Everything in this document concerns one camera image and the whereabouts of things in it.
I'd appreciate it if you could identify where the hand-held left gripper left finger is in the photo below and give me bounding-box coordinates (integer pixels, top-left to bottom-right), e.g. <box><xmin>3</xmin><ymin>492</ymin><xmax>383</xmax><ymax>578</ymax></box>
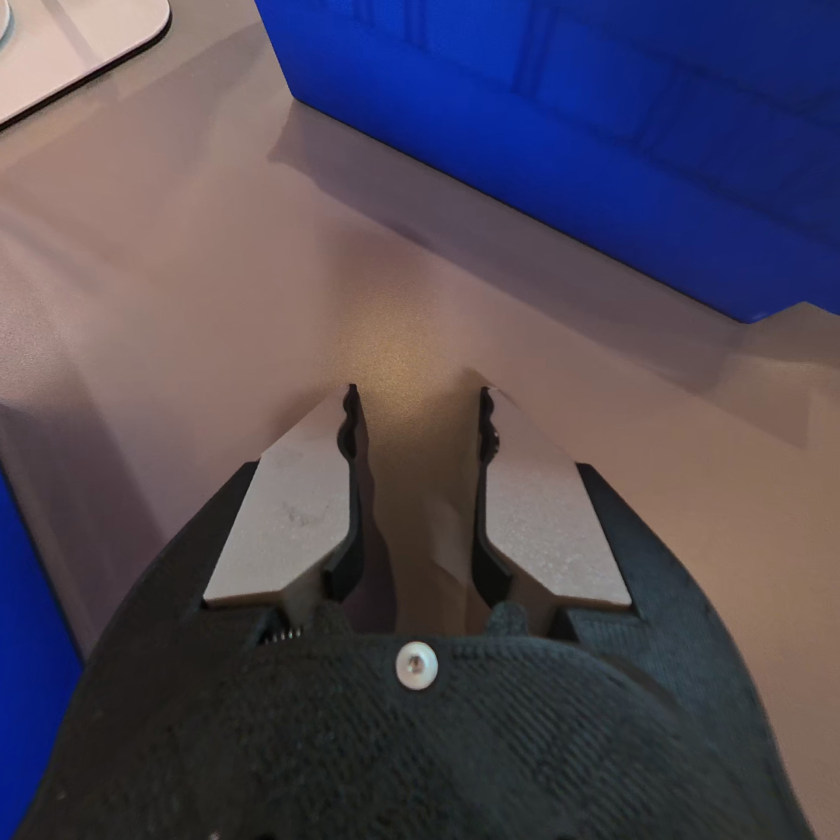
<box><xmin>202</xmin><ymin>384</ymin><xmax>366</xmax><ymax>616</ymax></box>

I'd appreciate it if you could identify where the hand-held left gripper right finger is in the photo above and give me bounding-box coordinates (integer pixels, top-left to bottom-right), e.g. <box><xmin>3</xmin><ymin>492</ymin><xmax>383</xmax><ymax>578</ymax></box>
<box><xmin>469</xmin><ymin>386</ymin><xmax>633</xmax><ymax>636</ymax></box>

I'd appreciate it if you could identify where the blue plastic bin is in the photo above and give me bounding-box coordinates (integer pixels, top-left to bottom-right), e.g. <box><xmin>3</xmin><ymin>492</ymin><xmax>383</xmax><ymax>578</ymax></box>
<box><xmin>255</xmin><ymin>0</ymin><xmax>840</xmax><ymax>324</ymax></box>
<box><xmin>0</xmin><ymin>469</ymin><xmax>83</xmax><ymax>834</ymax></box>

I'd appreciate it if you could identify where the white book stand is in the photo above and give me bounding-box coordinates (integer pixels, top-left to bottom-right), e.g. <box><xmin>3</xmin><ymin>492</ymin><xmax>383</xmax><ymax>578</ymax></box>
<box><xmin>0</xmin><ymin>0</ymin><xmax>173</xmax><ymax>129</ymax></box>

